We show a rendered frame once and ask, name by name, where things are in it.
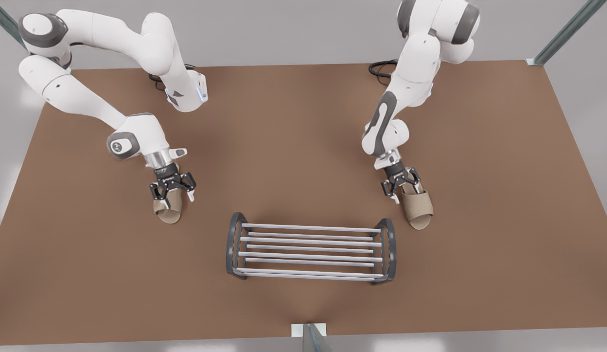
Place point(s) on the tan slipper shoe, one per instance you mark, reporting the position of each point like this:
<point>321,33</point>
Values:
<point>418,208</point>
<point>170,208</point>

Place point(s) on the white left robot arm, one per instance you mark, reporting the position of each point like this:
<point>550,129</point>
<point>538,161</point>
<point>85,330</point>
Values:
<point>415,58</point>

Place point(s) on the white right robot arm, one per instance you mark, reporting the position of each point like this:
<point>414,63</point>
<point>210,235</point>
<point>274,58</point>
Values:
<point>73,98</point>

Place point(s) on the grey metal shoe rack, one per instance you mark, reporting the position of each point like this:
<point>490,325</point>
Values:
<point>310,249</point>

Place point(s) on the silver frame post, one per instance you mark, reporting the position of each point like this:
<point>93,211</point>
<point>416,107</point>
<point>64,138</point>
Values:
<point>310,337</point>
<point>565,32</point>
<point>5,22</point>

